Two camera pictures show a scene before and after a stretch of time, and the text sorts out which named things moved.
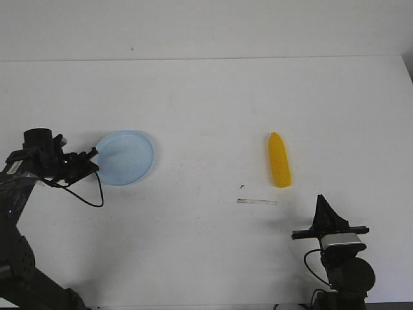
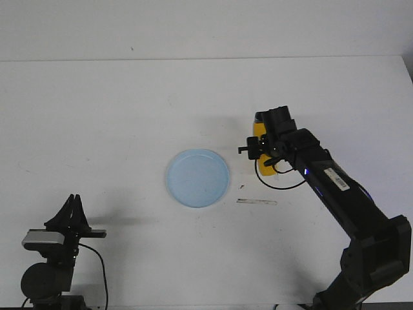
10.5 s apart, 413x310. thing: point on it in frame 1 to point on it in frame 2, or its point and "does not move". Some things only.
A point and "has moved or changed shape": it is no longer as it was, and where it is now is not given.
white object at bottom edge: [289, 307] does not move
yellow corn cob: [279, 161] has moved or changed shape
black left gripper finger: [83, 157] to [61, 221]
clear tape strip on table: [258, 201] does not move
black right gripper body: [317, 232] to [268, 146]
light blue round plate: [124, 157] to [198, 178]
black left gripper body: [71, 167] to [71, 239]
